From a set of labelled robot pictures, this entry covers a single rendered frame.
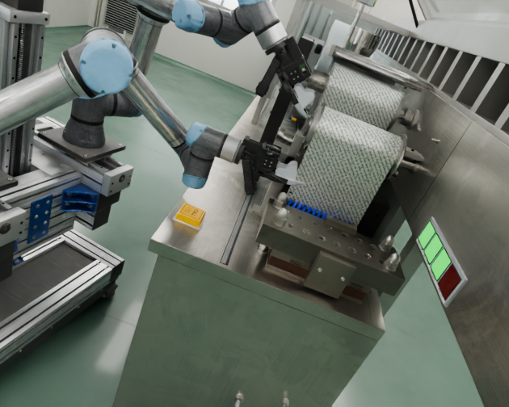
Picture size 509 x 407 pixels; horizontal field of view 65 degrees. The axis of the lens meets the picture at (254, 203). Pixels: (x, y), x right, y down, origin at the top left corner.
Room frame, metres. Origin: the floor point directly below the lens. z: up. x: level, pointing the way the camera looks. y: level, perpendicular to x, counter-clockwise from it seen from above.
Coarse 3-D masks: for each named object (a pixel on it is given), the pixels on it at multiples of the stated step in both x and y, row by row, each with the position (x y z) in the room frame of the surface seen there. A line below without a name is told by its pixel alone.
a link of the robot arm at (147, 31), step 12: (144, 12) 1.37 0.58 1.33; (144, 24) 1.39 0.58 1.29; (156, 24) 1.40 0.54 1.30; (144, 36) 1.40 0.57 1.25; (156, 36) 1.42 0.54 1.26; (132, 48) 1.41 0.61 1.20; (144, 48) 1.41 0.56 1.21; (144, 60) 1.42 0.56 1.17; (144, 72) 1.43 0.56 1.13; (120, 96) 1.40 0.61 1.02; (120, 108) 1.39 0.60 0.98; (132, 108) 1.43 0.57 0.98
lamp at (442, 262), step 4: (444, 252) 0.76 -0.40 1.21; (440, 256) 0.76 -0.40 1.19; (444, 256) 0.75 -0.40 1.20; (436, 260) 0.77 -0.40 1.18; (440, 260) 0.75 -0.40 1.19; (444, 260) 0.74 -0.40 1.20; (448, 260) 0.73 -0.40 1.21; (432, 264) 0.77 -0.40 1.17; (436, 264) 0.76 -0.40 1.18; (440, 264) 0.75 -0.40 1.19; (444, 264) 0.73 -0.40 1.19; (432, 268) 0.76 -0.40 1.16; (436, 268) 0.75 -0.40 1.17; (440, 268) 0.74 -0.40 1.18; (444, 268) 0.73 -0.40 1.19; (436, 272) 0.74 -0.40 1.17; (440, 272) 0.73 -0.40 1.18; (436, 276) 0.73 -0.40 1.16
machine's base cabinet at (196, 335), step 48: (192, 288) 0.83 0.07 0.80; (240, 288) 0.84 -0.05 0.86; (144, 336) 0.83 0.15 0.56; (192, 336) 0.84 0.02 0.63; (240, 336) 0.84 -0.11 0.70; (288, 336) 0.84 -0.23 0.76; (336, 336) 0.85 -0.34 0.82; (144, 384) 0.83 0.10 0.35; (192, 384) 0.84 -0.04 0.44; (240, 384) 0.84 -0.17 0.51; (288, 384) 0.85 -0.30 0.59; (336, 384) 0.85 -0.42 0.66
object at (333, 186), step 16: (304, 160) 1.10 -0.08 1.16; (320, 160) 1.10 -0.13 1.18; (336, 160) 1.10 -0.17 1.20; (304, 176) 1.10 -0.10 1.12; (320, 176) 1.10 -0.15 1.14; (336, 176) 1.10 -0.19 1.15; (352, 176) 1.10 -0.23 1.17; (368, 176) 1.10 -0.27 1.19; (288, 192) 1.10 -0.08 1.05; (304, 192) 1.10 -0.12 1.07; (320, 192) 1.10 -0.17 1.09; (336, 192) 1.10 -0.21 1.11; (352, 192) 1.10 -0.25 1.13; (368, 192) 1.10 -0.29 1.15; (320, 208) 1.10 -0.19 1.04; (336, 208) 1.10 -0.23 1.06; (352, 208) 1.10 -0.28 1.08; (352, 224) 1.10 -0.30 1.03
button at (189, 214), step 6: (186, 204) 1.02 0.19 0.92; (180, 210) 0.97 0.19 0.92; (186, 210) 0.99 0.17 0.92; (192, 210) 1.00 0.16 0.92; (198, 210) 1.01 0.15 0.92; (180, 216) 0.96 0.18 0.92; (186, 216) 0.96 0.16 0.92; (192, 216) 0.97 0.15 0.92; (198, 216) 0.98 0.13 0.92; (186, 222) 0.96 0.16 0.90; (192, 222) 0.96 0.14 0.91; (198, 222) 0.96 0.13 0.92
